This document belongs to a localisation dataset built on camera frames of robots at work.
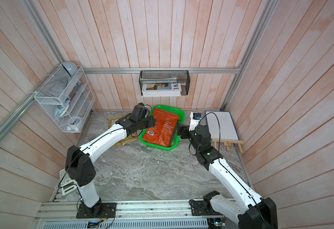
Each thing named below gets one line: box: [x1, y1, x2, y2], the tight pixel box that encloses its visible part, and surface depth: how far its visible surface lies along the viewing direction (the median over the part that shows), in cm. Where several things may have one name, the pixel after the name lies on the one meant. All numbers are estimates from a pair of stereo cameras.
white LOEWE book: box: [141, 76, 182, 97], surface depth 95 cm
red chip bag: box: [142, 107, 179, 148], surface depth 100 cm
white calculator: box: [59, 168, 78, 197], surface depth 82 cm
